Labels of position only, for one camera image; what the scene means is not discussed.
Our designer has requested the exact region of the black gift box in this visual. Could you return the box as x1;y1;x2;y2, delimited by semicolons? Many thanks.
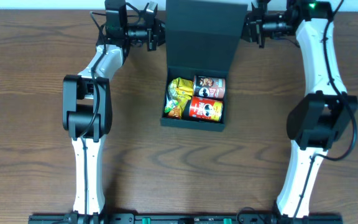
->
159;0;249;133

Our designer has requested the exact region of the small yellow snack packet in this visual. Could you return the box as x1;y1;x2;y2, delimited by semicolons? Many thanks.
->
168;77;193;97

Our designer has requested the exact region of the yellow peanut butter sandwich packet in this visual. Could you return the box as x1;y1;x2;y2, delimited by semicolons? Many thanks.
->
166;85;194;120

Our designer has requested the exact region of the dark brown Pringles can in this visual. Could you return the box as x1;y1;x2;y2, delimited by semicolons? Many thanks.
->
193;75;226;100

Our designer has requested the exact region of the green white snack packet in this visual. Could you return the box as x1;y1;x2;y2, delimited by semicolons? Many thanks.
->
164;80;181;113

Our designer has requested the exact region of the red Pringles can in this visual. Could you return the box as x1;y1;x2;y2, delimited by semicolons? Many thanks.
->
188;96;224;122

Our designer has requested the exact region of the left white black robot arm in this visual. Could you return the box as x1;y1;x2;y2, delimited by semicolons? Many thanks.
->
62;19;165;223

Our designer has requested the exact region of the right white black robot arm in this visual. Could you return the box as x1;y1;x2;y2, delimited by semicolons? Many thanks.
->
237;0;358;223

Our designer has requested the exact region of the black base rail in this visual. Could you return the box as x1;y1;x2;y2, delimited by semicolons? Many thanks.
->
27;212;344;224

